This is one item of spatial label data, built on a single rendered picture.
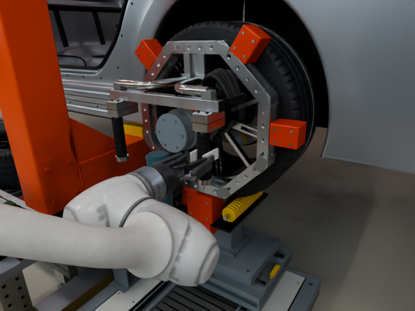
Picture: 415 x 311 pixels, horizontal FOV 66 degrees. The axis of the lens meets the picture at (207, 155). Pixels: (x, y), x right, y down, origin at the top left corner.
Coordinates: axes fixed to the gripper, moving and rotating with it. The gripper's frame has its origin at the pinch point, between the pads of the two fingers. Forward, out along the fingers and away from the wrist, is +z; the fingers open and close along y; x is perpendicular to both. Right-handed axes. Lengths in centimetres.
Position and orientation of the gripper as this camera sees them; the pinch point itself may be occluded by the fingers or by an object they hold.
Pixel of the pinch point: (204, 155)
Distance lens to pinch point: 87.7
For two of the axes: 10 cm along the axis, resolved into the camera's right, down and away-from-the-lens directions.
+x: -0.3, -9.3, -3.6
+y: 8.3, 1.8, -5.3
